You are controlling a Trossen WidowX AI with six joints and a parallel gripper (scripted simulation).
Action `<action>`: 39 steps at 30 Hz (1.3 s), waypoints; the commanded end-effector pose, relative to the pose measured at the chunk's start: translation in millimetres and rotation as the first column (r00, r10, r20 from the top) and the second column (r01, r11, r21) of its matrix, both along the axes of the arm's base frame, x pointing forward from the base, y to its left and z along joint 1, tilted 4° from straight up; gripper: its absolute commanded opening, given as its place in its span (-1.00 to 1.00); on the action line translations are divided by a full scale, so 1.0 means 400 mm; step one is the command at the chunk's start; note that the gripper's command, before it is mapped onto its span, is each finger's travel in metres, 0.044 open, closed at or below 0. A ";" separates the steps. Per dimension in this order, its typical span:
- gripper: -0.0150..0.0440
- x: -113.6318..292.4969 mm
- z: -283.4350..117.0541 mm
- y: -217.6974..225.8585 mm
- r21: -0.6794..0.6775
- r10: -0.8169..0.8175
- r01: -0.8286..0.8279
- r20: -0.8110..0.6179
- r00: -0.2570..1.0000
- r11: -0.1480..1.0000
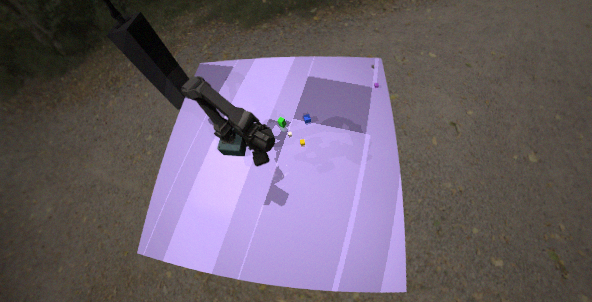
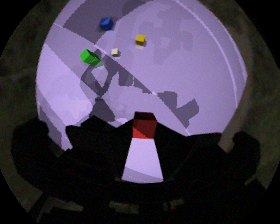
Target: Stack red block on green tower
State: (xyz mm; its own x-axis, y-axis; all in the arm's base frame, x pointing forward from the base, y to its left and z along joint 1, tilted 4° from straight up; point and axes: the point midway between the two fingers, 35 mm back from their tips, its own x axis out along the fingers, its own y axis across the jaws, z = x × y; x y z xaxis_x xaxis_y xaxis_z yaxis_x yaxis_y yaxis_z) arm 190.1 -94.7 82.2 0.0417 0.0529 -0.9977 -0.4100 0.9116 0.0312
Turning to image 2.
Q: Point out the blue cube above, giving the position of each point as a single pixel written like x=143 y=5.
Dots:
x=106 y=24

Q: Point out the yellow block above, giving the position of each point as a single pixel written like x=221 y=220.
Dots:
x=140 y=39

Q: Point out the red block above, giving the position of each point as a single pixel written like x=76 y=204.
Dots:
x=144 y=124

